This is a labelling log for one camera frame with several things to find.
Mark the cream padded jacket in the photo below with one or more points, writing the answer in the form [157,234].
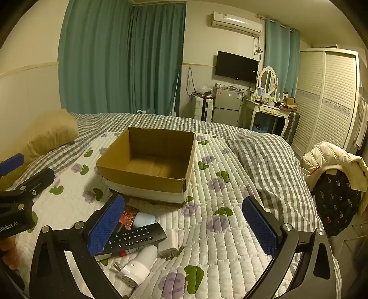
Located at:
[330,158]

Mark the black remote control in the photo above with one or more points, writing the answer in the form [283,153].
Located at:
[138,234]

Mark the narrow green curtain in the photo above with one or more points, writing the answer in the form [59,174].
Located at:
[281,57]

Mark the small red and white tube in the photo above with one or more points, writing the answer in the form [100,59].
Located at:
[125,253]

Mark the dark patterned garment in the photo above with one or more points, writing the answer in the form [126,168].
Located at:
[336,201]

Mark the black wall television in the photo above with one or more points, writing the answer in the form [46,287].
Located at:
[235,67]

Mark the white quilted floral mat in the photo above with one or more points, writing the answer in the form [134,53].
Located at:
[230,244]

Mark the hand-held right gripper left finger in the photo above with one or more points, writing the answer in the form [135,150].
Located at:
[106,227]

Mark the wide green curtain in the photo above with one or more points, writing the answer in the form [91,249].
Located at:
[95,57]

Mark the white dressing table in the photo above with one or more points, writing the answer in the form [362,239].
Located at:
[266,108]

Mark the white cylindrical bottle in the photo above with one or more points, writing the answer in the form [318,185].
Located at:
[138,264]

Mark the tan pillow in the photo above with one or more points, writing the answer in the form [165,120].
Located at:
[49,132]

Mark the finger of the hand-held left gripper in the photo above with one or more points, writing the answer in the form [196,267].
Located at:
[37,181]
[13,164]

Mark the white pole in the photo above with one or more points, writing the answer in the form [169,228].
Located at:
[175,92]

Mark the white air conditioner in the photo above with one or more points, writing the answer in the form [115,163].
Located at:
[237,23]

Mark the pale earbud case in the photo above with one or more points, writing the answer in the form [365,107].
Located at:
[143,220]

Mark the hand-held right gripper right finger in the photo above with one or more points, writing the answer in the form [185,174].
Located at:
[260,227]

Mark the white oval mirror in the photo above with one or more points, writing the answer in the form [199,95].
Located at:
[267,80]

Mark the cardboard box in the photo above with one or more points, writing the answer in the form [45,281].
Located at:
[161,143]

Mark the white louvred wardrobe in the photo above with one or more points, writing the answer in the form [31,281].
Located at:
[325,100]

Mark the white ribbed suitcase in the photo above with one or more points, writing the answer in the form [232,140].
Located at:
[199,107]

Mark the person's left hand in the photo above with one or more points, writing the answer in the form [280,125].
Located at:
[10,254]

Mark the red patterned packet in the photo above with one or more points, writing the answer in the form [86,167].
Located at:
[128,217]

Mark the white charger adapter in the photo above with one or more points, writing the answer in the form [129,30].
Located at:
[168,243]

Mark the brown box on dresser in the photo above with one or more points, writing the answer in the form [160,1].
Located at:
[289,101]

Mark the hanging white towels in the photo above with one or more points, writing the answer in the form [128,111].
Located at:
[361,120]

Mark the silver small fridge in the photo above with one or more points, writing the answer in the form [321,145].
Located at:
[227,106]

